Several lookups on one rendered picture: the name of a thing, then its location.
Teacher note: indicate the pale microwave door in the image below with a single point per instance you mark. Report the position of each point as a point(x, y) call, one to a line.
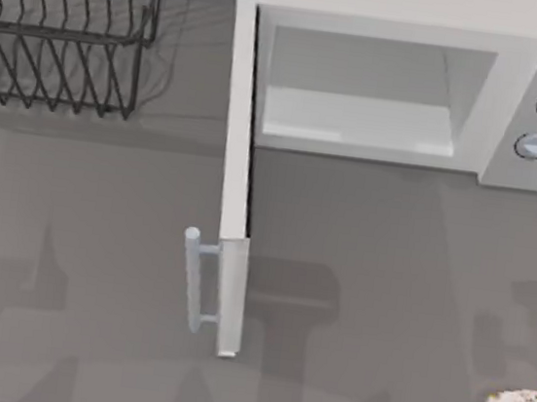
point(239, 158)

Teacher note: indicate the pale microwave oven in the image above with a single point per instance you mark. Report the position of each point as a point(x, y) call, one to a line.
point(501, 141)

